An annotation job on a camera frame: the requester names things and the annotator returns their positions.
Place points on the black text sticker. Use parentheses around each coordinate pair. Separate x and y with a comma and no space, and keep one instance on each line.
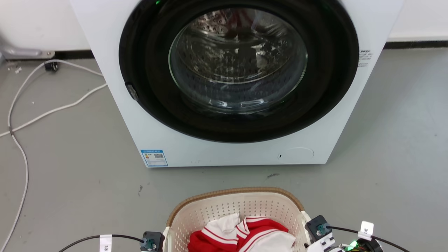
(364,57)

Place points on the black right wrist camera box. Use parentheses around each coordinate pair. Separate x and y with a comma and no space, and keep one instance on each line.
(315,224)

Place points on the round white filter cover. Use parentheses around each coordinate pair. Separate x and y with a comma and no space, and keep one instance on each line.
(297,154)

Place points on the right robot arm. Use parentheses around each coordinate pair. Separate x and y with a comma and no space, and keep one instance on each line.
(364,246)

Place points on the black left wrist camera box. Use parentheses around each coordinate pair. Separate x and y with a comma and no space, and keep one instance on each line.
(156,237)

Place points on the blue energy label sticker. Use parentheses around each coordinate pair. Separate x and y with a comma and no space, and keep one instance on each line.
(154,158)

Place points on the black round washer door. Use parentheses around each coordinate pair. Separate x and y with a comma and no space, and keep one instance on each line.
(325,87)

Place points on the white front-load washing machine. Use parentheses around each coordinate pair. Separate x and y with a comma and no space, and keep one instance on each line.
(227,154)

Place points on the grey metal floor bracket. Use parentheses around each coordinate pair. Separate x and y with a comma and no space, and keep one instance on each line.
(24,52)

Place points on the beige perforated laundry basket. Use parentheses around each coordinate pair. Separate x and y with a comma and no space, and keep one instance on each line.
(210,210)

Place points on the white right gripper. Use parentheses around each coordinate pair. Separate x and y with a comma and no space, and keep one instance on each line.
(323,244)

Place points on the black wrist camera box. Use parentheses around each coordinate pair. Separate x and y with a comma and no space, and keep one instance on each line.
(315,224)
(156,237)

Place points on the red and white striped garment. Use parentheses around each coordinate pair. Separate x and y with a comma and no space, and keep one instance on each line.
(210,241)

